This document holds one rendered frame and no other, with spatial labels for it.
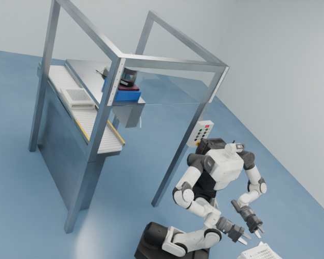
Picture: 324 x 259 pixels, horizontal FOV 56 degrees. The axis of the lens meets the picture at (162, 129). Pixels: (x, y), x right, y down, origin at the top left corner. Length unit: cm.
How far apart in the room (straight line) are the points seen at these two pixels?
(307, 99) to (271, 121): 72
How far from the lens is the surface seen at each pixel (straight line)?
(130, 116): 227
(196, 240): 269
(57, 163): 316
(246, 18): 640
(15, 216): 301
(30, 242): 285
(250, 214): 222
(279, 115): 550
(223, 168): 209
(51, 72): 326
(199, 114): 267
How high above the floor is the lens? 236
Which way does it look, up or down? 31 degrees down
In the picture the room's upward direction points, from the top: 24 degrees clockwise
